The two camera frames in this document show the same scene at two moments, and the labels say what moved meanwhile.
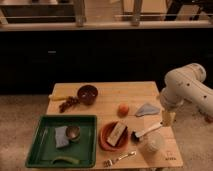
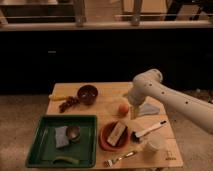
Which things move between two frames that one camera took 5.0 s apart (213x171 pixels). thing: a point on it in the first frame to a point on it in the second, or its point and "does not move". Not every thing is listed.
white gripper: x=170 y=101 to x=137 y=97
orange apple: x=122 y=110 does not move
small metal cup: x=73 y=133 does not move
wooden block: x=117 y=134 does not move
